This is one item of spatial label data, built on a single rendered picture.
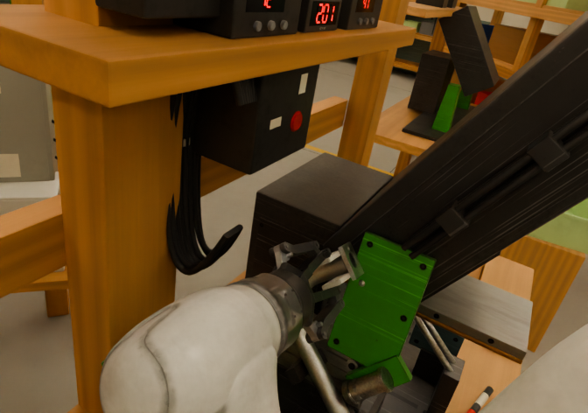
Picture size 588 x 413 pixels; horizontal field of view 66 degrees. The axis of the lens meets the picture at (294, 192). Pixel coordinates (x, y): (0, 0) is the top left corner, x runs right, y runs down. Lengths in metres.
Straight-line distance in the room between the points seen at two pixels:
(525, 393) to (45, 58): 0.43
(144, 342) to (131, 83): 0.21
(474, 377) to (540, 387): 0.85
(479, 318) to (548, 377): 0.62
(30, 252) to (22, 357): 1.63
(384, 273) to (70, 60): 0.52
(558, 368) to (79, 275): 0.62
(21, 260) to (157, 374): 0.38
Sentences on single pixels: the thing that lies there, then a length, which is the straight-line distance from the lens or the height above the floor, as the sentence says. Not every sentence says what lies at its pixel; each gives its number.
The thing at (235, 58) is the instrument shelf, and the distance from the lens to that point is 0.52.
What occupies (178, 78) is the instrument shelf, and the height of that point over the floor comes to 1.52.
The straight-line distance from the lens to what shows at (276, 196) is 0.85.
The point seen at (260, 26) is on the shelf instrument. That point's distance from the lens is 0.60.
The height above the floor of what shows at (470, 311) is 1.13.
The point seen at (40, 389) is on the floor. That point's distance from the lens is 2.18.
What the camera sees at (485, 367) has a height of 0.90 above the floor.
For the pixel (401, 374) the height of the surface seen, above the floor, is 1.09.
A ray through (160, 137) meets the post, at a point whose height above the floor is 1.39.
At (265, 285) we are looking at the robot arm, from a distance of 0.48.
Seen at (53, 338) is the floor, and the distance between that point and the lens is 2.36.
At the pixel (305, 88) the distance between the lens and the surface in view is 0.73.
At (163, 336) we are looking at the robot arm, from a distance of 0.37.
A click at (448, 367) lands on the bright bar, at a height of 1.01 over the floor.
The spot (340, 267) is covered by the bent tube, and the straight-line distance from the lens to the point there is 0.71.
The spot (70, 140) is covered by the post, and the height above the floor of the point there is 1.39.
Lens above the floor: 1.63
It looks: 26 degrees down
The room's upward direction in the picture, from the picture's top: 10 degrees clockwise
